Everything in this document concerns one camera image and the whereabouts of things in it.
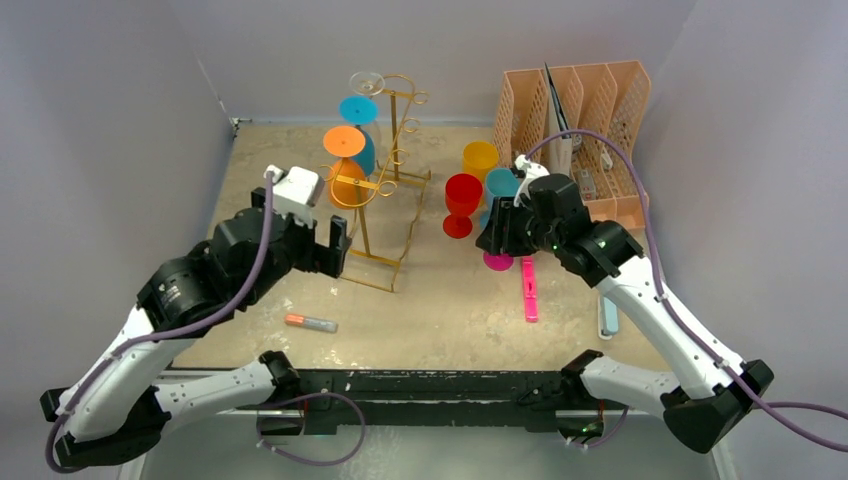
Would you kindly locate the gold wire glass rack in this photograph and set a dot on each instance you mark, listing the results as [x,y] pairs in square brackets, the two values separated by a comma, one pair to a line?
[393,122]

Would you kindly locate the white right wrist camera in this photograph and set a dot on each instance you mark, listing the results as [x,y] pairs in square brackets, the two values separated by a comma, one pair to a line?
[528,171]

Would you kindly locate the orange wine glass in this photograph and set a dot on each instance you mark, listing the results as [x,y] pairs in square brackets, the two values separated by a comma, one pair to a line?
[344,143]

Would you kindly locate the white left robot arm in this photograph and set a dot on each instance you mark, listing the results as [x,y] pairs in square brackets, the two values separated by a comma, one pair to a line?
[117,412]

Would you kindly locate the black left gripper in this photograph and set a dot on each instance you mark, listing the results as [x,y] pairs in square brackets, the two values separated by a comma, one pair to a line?
[316,254]

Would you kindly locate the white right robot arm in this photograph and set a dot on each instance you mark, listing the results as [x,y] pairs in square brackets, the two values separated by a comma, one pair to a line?
[704,395]

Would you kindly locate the clear wine glass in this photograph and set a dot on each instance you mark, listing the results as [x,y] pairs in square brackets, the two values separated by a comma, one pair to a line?
[367,83]

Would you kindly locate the pink highlighter marker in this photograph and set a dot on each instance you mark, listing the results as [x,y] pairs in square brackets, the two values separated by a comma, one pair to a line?
[529,288]

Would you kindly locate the red wine glass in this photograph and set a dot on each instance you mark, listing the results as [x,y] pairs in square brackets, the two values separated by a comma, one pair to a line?
[463,194]

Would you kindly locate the yellow wine glass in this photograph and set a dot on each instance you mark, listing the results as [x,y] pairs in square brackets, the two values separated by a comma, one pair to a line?
[479,158]

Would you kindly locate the peach plastic file organizer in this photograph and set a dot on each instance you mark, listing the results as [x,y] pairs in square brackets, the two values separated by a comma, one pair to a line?
[606,98]

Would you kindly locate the magenta wine glass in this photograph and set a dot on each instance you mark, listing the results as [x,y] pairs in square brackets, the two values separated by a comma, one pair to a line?
[499,263]

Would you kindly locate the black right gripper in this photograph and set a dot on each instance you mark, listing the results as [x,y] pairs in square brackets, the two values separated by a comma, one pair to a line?
[502,227]

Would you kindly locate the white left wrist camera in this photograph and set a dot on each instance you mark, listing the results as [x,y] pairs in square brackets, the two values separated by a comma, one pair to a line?
[295,193]

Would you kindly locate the light blue wine glass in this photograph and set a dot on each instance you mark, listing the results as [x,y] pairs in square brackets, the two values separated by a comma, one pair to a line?
[499,182]

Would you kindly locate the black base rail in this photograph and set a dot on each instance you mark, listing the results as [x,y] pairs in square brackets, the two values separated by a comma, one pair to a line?
[536,401]

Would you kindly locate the orange grey marker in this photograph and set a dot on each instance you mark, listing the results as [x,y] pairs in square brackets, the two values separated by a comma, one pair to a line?
[311,323]

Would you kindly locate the light blue white eraser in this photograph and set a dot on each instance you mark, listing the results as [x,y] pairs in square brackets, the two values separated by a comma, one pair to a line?
[608,319]

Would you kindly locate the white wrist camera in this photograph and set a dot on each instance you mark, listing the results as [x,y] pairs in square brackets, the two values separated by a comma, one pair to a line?
[295,193]
[528,171]

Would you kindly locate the white folder in organizer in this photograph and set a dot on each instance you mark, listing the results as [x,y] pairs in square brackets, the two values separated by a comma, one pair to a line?
[560,126]

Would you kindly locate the teal wine glass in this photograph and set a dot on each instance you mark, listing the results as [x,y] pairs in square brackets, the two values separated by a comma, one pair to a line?
[361,111]

